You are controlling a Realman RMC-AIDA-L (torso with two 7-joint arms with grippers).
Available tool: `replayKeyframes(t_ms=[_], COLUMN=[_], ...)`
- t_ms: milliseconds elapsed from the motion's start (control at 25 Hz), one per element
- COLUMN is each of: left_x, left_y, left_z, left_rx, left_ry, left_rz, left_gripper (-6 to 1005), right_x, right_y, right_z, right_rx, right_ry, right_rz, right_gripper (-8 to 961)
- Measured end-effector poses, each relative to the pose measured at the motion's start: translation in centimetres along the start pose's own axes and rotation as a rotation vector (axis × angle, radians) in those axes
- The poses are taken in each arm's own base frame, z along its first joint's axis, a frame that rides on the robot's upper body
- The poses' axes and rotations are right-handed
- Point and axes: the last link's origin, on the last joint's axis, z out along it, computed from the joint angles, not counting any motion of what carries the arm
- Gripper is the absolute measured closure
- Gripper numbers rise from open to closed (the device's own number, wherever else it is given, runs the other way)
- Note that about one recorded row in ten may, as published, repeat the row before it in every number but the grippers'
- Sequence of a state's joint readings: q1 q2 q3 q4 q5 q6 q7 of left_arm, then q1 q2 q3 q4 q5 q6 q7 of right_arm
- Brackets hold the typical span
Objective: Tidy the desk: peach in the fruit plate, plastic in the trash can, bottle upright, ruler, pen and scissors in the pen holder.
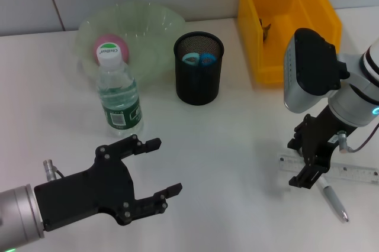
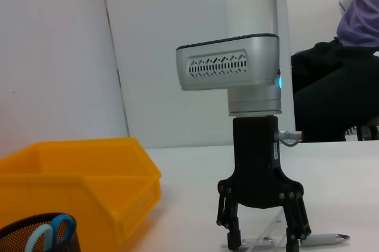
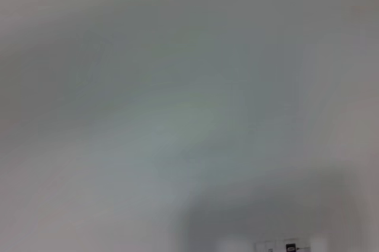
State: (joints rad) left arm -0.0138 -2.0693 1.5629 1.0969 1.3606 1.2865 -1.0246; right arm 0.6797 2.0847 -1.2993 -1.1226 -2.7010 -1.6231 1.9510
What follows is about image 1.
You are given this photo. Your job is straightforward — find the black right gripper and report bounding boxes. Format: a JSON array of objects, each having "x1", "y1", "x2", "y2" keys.
[{"x1": 286, "y1": 105, "x2": 361, "y2": 190}]

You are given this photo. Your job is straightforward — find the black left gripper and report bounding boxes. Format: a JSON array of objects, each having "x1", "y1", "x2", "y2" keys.
[{"x1": 33, "y1": 134, "x2": 183, "y2": 232}]

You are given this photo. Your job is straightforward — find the clear plastic ruler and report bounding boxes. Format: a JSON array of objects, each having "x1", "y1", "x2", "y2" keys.
[{"x1": 278, "y1": 151, "x2": 379, "y2": 185}]

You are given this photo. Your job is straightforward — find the clear water bottle green label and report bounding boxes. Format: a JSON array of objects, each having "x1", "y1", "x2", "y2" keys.
[{"x1": 95, "y1": 42, "x2": 144, "y2": 139}]

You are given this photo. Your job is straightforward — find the blue scissors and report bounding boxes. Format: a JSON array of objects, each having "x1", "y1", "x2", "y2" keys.
[{"x1": 182, "y1": 53, "x2": 217, "y2": 68}]

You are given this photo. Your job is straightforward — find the pink peach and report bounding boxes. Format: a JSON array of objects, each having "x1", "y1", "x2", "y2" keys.
[{"x1": 92, "y1": 34, "x2": 130, "y2": 66}]

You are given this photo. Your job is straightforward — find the silver white pen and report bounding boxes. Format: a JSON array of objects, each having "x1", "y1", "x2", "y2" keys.
[{"x1": 315, "y1": 176, "x2": 351, "y2": 224}]

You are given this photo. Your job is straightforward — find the black mesh pen holder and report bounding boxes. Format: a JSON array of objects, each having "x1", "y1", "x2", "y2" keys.
[{"x1": 173, "y1": 31, "x2": 225, "y2": 106}]

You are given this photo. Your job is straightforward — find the translucent green plastic fruit plate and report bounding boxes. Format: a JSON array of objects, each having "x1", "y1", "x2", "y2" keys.
[{"x1": 73, "y1": 1, "x2": 186, "y2": 88}]

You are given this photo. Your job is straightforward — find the right wrist cable with plug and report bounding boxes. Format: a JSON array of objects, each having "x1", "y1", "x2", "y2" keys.
[{"x1": 337, "y1": 115, "x2": 379, "y2": 154}]

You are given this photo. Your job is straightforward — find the wrist cable with plug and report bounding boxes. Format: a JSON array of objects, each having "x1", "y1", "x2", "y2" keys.
[
  {"x1": 337, "y1": 115, "x2": 379, "y2": 154},
  {"x1": 43, "y1": 159, "x2": 65, "y2": 182}
]

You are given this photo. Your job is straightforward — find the left wrist cable with plug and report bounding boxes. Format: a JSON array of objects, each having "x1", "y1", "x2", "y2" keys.
[{"x1": 43, "y1": 159, "x2": 65, "y2": 182}]

